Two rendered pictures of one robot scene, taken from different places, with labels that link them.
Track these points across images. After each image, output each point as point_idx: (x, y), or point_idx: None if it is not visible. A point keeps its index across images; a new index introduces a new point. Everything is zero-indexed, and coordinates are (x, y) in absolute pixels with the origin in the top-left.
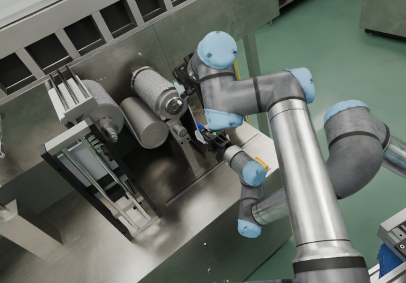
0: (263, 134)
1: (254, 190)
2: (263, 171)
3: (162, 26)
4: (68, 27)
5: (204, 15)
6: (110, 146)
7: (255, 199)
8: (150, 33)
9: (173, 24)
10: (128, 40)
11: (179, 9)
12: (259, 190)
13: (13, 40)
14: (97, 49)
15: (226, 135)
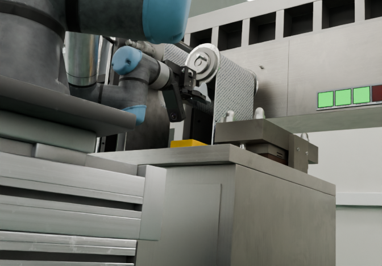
0: (267, 158)
1: (115, 85)
2: (126, 49)
3: (299, 46)
4: (232, 36)
5: (360, 47)
6: (118, 38)
7: (102, 83)
8: (282, 49)
9: (312, 47)
10: (258, 49)
11: (327, 33)
12: (117, 88)
13: (188, 26)
14: (231, 49)
15: (232, 140)
